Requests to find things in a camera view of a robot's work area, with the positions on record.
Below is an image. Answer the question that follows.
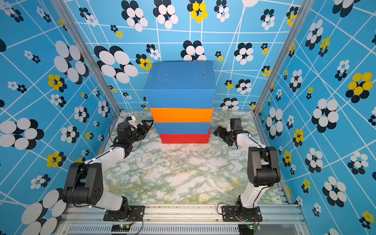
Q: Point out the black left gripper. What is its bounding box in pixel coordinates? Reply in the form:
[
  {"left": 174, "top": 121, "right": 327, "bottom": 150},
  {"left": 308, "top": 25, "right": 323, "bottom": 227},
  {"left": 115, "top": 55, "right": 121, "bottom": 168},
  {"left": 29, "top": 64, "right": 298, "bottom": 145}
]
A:
[{"left": 128, "top": 119, "right": 154, "bottom": 145}]

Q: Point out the orange shoebox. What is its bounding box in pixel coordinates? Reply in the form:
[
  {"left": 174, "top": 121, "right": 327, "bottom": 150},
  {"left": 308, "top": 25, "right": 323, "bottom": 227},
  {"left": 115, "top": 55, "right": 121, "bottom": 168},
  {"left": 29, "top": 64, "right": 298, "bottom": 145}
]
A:
[{"left": 150, "top": 108, "right": 214, "bottom": 123}]

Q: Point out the blue shoebox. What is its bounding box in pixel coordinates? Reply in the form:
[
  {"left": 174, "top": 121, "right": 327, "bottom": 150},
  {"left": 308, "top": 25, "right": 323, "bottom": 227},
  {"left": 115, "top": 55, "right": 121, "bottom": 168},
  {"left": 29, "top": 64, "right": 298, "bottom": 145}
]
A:
[
  {"left": 154, "top": 122, "right": 211, "bottom": 134},
  {"left": 144, "top": 61, "right": 216, "bottom": 109}
]

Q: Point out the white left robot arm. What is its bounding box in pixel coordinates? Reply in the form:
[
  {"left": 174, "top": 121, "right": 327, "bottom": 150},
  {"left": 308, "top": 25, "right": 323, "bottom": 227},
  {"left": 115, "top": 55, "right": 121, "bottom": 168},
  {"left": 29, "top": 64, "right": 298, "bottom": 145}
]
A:
[{"left": 62, "top": 120, "right": 153, "bottom": 221}]

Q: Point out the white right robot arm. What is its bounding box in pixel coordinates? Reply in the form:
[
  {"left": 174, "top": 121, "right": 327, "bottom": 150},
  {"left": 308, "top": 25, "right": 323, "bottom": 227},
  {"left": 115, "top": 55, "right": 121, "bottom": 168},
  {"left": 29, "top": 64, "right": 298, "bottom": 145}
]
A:
[{"left": 213, "top": 118, "right": 281, "bottom": 222}]

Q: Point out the red shoebox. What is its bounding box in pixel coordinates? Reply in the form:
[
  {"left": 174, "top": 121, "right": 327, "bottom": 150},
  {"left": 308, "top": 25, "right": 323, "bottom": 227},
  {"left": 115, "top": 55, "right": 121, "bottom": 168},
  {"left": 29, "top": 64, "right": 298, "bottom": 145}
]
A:
[{"left": 160, "top": 131, "right": 210, "bottom": 144}]

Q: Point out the right green circuit board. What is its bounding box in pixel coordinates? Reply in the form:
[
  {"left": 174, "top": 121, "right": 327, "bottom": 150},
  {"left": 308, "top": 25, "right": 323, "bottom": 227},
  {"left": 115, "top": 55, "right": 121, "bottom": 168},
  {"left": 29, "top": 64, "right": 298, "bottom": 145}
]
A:
[{"left": 238, "top": 224, "right": 261, "bottom": 235}]

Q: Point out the green circuit board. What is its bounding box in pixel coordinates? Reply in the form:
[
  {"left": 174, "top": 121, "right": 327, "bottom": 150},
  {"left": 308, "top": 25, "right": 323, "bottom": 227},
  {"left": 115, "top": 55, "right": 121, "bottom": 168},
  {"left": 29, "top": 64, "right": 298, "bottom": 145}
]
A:
[
  {"left": 238, "top": 224, "right": 261, "bottom": 235},
  {"left": 111, "top": 224, "right": 131, "bottom": 234}
]

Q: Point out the left green circuit board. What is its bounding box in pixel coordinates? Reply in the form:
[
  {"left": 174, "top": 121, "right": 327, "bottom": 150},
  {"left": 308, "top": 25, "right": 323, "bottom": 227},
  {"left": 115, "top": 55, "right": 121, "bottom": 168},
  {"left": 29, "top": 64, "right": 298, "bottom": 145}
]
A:
[{"left": 111, "top": 224, "right": 131, "bottom": 234}]

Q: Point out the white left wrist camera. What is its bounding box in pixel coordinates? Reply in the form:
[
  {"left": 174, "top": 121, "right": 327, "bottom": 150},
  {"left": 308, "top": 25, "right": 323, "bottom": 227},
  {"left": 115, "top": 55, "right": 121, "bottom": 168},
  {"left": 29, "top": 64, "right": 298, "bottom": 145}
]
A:
[{"left": 125, "top": 116, "right": 136, "bottom": 126}]

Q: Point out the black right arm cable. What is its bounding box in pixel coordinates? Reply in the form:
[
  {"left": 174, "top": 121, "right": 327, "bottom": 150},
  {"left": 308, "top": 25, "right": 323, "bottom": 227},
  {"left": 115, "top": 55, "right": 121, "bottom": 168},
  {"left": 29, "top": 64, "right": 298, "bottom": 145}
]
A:
[{"left": 227, "top": 135, "right": 278, "bottom": 206}]

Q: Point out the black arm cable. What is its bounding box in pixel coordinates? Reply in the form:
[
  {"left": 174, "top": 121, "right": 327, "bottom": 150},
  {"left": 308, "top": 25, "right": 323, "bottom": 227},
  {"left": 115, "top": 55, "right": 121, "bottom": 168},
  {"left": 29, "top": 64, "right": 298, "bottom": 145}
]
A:
[
  {"left": 70, "top": 115, "right": 143, "bottom": 208},
  {"left": 227, "top": 135, "right": 278, "bottom": 206}
]

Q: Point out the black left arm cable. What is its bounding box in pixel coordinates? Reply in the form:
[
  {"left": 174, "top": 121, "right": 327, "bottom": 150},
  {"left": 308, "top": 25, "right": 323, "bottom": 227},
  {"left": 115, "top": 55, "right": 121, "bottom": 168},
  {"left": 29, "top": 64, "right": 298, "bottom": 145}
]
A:
[{"left": 70, "top": 115, "right": 143, "bottom": 208}]

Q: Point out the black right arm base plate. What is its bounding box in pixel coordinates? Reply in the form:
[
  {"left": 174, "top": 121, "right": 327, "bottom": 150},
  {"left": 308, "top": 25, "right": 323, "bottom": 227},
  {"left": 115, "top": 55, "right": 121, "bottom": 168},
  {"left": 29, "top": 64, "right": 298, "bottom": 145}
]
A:
[{"left": 220, "top": 205, "right": 263, "bottom": 223}]

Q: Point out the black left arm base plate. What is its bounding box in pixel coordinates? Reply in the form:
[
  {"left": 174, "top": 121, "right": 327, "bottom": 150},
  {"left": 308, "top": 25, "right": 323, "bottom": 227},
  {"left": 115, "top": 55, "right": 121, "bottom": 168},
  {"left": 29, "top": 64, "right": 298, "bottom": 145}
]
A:
[{"left": 103, "top": 206, "right": 146, "bottom": 222}]

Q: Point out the aluminium front rail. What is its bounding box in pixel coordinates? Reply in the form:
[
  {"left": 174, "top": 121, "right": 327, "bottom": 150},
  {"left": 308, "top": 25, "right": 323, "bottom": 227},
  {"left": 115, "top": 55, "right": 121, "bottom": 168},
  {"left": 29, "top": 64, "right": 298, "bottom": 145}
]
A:
[{"left": 56, "top": 204, "right": 311, "bottom": 235}]

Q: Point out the left aluminium corner post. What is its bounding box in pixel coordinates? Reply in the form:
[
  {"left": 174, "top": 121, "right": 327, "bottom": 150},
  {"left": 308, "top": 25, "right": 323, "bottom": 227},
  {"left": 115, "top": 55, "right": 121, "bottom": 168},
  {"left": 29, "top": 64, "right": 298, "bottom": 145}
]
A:
[{"left": 51, "top": 1, "right": 121, "bottom": 115}]

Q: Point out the aluminium corner post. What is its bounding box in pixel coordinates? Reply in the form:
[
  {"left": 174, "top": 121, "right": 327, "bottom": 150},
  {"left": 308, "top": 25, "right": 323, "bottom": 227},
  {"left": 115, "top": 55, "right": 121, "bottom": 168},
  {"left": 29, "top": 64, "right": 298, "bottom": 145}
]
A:
[
  {"left": 254, "top": 0, "right": 314, "bottom": 116},
  {"left": 51, "top": 1, "right": 121, "bottom": 115}
]

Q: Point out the right aluminium corner post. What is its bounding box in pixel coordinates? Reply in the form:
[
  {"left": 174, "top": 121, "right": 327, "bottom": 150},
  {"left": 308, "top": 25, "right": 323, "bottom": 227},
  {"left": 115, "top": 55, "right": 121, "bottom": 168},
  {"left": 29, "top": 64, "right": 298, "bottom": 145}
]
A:
[{"left": 254, "top": 0, "right": 314, "bottom": 116}]

